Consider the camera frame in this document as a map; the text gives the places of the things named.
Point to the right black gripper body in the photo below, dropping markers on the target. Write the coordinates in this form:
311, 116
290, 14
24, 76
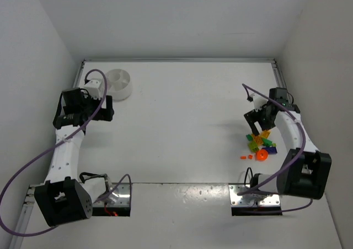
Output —
255, 117

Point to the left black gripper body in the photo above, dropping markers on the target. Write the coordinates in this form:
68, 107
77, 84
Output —
108, 108

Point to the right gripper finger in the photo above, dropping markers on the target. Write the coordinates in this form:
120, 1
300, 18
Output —
253, 128
268, 125

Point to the yellow lego brick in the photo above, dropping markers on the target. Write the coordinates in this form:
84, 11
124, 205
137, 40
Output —
259, 139

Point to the lime green lego brick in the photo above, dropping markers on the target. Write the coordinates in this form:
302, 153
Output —
253, 147

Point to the small green lego piece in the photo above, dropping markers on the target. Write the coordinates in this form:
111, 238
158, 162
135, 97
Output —
250, 137

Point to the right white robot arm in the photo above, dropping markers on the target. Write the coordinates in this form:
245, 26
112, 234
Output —
305, 169

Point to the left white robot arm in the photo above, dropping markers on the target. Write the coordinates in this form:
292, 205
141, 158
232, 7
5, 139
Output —
67, 196

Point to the dark green lego brick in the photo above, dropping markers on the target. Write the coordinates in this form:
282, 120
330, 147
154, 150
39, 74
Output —
268, 143

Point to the orange round lego piece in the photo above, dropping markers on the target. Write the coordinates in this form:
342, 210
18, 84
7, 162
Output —
262, 155

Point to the blue lego brick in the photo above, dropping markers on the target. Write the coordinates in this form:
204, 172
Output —
270, 150

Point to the white divided round container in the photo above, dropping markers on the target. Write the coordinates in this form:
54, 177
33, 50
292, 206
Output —
120, 85

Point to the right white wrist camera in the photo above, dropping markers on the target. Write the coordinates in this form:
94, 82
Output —
257, 100

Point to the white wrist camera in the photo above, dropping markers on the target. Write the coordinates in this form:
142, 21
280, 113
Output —
95, 88
257, 100

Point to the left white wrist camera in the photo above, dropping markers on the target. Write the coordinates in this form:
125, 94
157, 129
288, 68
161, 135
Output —
95, 88

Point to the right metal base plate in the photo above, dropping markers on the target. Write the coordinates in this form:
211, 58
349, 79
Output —
251, 200

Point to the metal base plate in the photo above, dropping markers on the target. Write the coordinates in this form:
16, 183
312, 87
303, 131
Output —
251, 200
119, 199

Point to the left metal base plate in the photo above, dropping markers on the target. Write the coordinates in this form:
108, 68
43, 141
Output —
119, 199

